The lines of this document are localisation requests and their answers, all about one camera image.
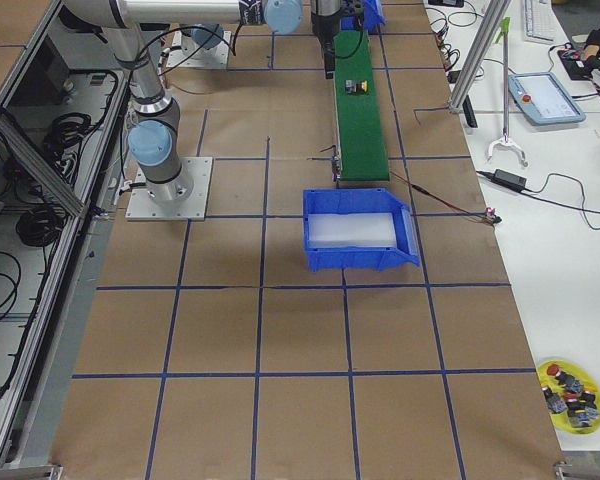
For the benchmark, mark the black power adapter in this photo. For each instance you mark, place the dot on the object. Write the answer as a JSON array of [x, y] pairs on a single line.
[[509, 180]]

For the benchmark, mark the blue left storage bin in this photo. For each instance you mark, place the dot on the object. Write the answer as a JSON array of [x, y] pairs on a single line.
[[373, 17]]

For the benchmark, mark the white keyboard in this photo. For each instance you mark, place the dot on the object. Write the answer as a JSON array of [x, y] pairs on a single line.
[[538, 21]]

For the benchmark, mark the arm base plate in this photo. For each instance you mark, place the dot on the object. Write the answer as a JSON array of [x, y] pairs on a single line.
[[203, 48], [183, 198]]

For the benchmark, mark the yellow tray of buttons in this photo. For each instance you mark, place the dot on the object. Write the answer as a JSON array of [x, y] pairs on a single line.
[[571, 395]]

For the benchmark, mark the aluminium frame post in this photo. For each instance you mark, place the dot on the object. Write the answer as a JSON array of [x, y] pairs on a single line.
[[486, 33]]

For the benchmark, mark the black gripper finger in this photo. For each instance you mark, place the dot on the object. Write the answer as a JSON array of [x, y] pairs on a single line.
[[328, 60]]

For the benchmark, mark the blue storage bin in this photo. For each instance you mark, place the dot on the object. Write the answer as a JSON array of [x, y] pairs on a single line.
[[373, 17], [361, 200]]

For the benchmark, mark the teach pendant tablet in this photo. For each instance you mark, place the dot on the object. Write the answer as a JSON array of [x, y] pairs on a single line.
[[543, 99]]

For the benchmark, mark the blue right storage bin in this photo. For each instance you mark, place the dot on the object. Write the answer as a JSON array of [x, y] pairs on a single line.
[[361, 200]]

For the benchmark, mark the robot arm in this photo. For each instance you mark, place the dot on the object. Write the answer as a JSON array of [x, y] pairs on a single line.
[[153, 141], [326, 16]]

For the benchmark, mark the yellow mushroom push button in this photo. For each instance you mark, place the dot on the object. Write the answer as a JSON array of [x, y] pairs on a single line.
[[353, 87]]

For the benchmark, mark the green conveyor belt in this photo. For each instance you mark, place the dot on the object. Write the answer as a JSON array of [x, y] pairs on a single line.
[[362, 148]]

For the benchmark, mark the reacher grabber tool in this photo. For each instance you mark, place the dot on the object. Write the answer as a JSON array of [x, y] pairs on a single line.
[[505, 141]]

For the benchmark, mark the white foam pad right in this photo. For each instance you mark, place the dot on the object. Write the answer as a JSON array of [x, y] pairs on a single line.
[[351, 230]]

